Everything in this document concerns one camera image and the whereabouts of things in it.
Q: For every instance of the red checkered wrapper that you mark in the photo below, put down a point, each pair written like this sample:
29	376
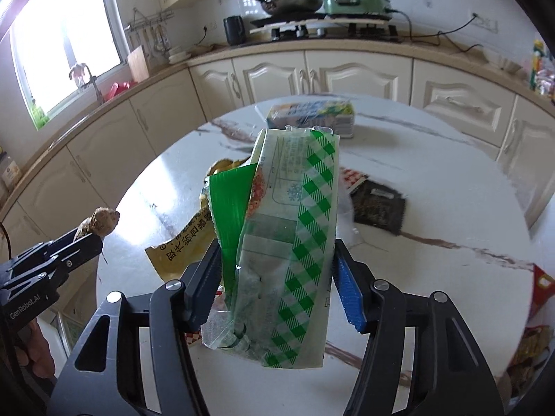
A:
353	177

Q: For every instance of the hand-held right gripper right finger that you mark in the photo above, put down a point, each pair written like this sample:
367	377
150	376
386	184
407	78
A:
349	290

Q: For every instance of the metal faucet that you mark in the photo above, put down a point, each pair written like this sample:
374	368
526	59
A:
93	82

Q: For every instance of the dark snack packet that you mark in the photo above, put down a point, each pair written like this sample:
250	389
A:
377	208

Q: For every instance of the gas stove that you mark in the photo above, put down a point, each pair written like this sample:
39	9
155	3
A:
329	30

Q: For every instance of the black kettle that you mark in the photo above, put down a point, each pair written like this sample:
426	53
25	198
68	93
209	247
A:
234	30

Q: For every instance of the wooden cutting board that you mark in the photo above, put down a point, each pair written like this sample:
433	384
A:
138	65

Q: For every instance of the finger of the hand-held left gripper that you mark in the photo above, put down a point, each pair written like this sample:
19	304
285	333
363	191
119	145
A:
73	246
69	266

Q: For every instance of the white wall outlet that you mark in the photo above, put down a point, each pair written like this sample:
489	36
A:
484	21

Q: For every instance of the trash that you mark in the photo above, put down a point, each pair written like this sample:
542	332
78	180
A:
295	225

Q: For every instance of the stack of white plates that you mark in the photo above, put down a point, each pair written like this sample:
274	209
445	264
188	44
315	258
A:
178	54

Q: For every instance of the black frying pan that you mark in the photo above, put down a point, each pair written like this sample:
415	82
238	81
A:
290	2

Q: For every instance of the wall utensil rack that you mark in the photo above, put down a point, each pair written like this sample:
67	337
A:
151	30

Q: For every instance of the colourful packets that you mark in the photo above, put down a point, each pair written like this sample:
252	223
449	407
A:
543	71

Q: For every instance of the jar with orange label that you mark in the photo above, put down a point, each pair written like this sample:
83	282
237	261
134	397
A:
9	169

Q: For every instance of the yellow printed wrapper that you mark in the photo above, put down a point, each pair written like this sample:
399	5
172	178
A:
182	251

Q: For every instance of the brown lumpy root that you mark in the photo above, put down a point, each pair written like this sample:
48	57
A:
99	221

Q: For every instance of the orange-brown snack packet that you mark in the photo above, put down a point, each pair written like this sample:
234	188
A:
527	355

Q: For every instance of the window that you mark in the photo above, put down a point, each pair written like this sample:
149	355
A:
65	39

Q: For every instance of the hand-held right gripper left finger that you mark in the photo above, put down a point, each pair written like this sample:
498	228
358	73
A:
203	288

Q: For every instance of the person's left hand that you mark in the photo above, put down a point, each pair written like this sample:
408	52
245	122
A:
39	349

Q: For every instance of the red basin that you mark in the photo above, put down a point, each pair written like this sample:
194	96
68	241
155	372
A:
118	90

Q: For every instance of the cream kitchen cabinets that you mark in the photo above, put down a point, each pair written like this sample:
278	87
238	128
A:
269	78

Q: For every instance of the red packet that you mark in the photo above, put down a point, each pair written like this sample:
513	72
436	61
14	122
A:
544	290

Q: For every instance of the green electric pot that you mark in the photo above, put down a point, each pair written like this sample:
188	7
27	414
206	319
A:
357	2

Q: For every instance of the blue and yellow tissue pack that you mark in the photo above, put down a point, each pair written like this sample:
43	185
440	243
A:
308	115

